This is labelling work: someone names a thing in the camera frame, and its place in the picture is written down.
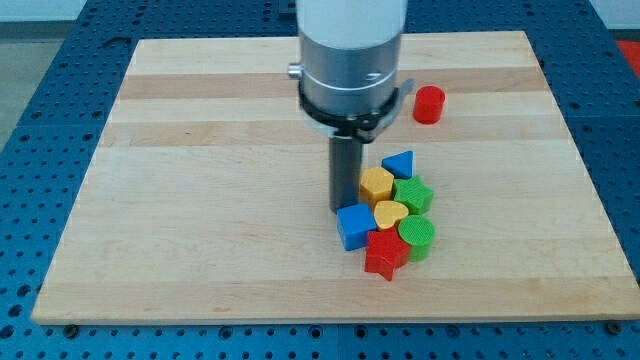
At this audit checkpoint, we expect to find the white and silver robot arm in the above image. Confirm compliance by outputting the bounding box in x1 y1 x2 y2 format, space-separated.
288 0 413 144

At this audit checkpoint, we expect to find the blue triangle block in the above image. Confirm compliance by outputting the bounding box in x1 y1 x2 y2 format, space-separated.
381 151 414 179

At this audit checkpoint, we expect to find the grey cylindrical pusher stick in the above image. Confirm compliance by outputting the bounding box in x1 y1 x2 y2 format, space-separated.
329 138 363 213

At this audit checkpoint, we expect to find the blue cube block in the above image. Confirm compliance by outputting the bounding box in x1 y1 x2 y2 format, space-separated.
337 203 377 251

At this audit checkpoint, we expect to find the yellow pentagon block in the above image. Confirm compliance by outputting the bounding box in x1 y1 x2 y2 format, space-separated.
360 167 394 209

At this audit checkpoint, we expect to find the yellow heart block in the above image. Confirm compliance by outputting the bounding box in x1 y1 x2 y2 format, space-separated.
373 200 409 231

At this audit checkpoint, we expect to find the green star block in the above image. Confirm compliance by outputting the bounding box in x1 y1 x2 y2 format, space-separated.
393 175 435 215

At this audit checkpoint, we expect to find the red star block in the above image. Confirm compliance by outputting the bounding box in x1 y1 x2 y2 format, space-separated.
364 228 411 281

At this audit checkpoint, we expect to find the green cylinder block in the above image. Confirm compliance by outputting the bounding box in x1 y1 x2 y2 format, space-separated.
398 215 435 262

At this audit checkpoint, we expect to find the wooden board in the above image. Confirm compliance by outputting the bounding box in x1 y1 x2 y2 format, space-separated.
32 31 639 325

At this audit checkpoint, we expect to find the red cylinder block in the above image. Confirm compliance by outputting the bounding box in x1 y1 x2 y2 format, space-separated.
412 85 446 125

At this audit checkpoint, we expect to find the blue perforated table frame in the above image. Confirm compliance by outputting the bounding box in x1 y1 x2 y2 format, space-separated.
1 0 639 359

